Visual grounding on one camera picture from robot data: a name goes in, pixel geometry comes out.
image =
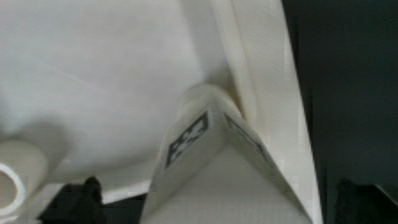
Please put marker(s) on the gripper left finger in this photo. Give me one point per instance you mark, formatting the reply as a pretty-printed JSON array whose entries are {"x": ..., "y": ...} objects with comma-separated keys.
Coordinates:
[{"x": 77, "y": 206}]

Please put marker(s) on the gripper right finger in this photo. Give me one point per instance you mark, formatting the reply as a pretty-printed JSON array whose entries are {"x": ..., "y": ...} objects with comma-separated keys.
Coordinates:
[{"x": 367, "y": 204}]

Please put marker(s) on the white table leg tagged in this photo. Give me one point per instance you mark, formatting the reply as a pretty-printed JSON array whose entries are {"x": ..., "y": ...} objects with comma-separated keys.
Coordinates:
[{"x": 217, "y": 184}]

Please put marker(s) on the white square table top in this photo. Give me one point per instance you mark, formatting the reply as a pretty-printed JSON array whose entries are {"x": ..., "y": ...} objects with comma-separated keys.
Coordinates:
[{"x": 102, "y": 58}]

